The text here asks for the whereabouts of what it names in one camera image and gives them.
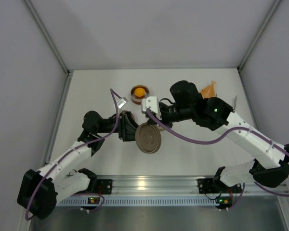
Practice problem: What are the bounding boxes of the metal tongs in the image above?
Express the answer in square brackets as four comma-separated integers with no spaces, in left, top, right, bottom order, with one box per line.
[233,95,237,111]

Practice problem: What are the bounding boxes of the beige-banded steel lunch tin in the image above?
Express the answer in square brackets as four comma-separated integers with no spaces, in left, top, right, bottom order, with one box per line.
[156,124,165,131]

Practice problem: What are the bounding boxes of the orange round food ball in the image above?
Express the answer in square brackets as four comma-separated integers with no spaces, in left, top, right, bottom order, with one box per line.
[134,88,146,98]

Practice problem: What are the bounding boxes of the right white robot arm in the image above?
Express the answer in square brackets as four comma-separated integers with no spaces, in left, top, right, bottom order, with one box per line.
[158,80,289,188]

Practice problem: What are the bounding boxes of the right aluminium frame post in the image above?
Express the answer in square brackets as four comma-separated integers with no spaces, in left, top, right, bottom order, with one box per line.
[237,0,284,74]

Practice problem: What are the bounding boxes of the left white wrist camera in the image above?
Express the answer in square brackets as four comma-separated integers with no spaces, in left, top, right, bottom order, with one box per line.
[116,97,128,109]

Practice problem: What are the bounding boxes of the brown round lid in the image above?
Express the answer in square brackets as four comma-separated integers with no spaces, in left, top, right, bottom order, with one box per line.
[135,123,162,154]

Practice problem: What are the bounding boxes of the orange leaf-shaped woven tray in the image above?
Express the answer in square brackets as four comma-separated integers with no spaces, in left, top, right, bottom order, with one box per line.
[200,80,217,99]

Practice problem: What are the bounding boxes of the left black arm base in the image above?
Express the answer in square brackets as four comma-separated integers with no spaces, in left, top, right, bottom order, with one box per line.
[89,179,113,195]

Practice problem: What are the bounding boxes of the red-banded steel lunch tin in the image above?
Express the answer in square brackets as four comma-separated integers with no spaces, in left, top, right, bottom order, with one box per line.
[130,85,150,105]

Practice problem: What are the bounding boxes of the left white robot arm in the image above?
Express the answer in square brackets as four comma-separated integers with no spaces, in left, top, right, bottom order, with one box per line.
[17,110,138,220]

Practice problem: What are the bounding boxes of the aluminium frame post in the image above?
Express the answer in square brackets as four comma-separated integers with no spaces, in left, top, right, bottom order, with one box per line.
[237,0,284,74]
[22,0,70,76]

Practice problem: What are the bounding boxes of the aluminium mounting rail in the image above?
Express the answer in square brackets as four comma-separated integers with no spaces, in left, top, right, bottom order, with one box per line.
[48,175,289,195]

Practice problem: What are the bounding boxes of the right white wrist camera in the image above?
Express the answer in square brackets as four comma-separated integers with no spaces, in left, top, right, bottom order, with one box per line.
[141,96,160,114]

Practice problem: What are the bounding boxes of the left aluminium frame post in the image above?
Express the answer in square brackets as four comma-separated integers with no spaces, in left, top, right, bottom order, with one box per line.
[22,0,70,76]

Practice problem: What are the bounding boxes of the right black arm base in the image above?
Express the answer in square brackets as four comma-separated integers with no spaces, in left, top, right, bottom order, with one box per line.
[197,178,242,194]

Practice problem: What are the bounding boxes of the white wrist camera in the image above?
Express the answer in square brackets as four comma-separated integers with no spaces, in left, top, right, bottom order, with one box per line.
[141,96,160,114]
[116,97,128,109]

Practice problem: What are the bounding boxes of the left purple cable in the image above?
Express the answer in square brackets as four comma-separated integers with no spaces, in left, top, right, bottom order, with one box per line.
[25,88,121,220]

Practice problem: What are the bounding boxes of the red round lid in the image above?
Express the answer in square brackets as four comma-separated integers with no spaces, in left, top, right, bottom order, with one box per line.
[119,110,135,123]

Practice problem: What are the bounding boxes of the slotted grey cable duct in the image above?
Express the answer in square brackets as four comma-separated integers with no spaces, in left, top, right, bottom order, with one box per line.
[57,196,233,207]

